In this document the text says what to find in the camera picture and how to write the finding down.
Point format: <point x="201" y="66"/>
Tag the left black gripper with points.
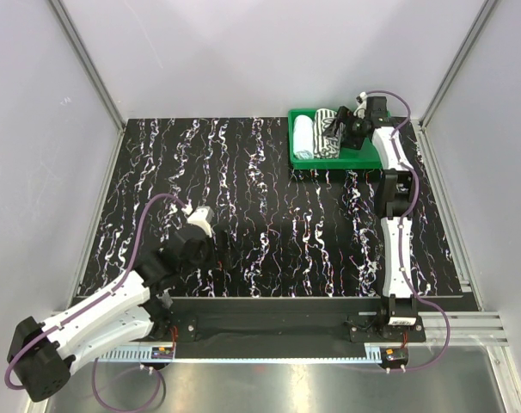
<point x="228" y="256"/>

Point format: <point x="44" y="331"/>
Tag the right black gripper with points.
<point x="345" y="117"/>

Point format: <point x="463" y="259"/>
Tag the green white striped towel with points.
<point x="326" y="144"/>

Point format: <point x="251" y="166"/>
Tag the light blue towel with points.
<point x="303" y="138"/>

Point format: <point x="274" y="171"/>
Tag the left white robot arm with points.
<point x="136" y="305"/>

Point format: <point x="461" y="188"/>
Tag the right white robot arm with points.
<point x="395" y="200"/>

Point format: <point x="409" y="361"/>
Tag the green plastic tray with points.
<point x="364" y="159"/>

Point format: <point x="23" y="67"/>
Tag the black marble pattern mat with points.
<point x="297" y="233"/>

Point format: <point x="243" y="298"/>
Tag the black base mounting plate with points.
<point x="355" y="319"/>

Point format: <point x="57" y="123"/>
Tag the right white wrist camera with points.
<point x="361" y="100"/>

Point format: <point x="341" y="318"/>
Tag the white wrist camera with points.
<point x="361" y="100"/>
<point x="202" y="217"/>

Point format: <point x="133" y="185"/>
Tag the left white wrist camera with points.
<point x="202" y="217"/>

